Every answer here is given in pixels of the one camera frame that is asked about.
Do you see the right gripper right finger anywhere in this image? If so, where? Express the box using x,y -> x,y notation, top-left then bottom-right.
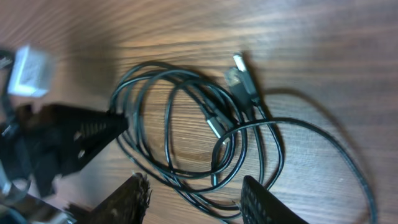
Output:
239,175 -> 308,224

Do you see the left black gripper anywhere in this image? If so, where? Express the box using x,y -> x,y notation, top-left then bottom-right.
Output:
1,105 -> 128,198

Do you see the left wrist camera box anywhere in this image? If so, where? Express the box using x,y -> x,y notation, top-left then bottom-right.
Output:
7,45 -> 55,98

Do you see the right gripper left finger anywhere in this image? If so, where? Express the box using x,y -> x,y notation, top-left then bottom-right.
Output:
77,173 -> 152,224

